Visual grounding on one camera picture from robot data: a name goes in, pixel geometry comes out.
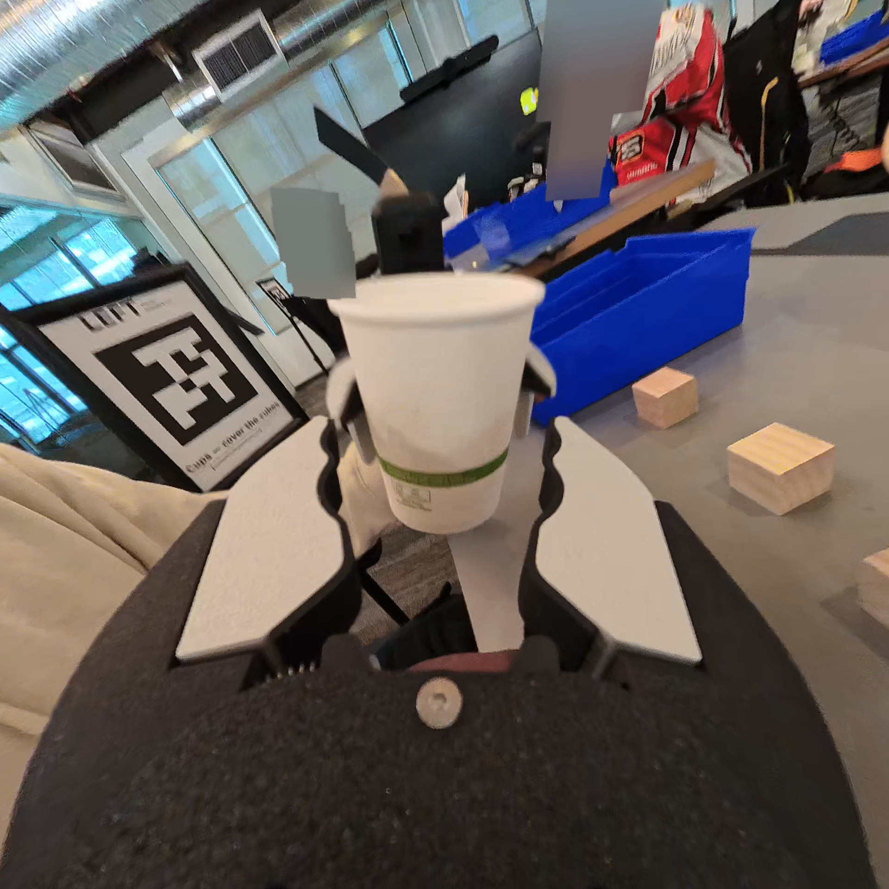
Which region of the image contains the wooden cube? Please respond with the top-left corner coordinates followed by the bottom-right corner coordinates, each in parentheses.
top-left (632, 366), bottom-right (700, 431)
top-left (727, 422), bottom-right (837, 517)
top-left (858, 549), bottom-right (889, 630)

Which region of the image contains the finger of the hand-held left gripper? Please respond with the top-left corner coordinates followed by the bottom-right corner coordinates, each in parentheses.
top-left (514, 347), bottom-right (558, 438)
top-left (326, 357), bottom-right (380, 466)

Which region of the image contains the black wall screen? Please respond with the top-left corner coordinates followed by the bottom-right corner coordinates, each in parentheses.
top-left (361, 31), bottom-right (550, 209)

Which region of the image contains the white paper cup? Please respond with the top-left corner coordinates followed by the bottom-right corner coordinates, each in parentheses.
top-left (326, 272), bottom-right (547, 535)

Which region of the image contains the framed marker sign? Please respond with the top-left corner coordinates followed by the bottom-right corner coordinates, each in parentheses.
top-left (0, 263), bottom-right (311, 495)

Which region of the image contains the blue plastic bin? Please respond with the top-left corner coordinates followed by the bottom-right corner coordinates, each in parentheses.
top-left (443, 163), bottom-right (619, 268)
top-left (530, 228), bottom-right (758, 427)

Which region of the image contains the silver air duct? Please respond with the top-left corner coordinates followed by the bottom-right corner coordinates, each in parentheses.
top-left (0, 0), bottom-right (445, 133)

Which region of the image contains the wooden desk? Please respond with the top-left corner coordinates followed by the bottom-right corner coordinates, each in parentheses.
top-left (549, 160), bottom-right (716, 261)

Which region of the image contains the white ceiling vent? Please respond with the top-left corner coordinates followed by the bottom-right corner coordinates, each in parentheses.
top-left (193, 10), bottom-right (289, 98)

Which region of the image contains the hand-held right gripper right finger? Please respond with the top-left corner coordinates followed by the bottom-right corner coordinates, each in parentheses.
top-left (517, 415), bottom-right (704, 676)

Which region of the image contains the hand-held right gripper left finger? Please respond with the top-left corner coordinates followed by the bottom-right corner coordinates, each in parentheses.
top-left (174, 415), bottom-right (363, 669)

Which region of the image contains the black video bar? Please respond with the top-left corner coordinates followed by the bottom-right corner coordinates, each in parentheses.
top-left (399, 35), bottom-right (501, 105)

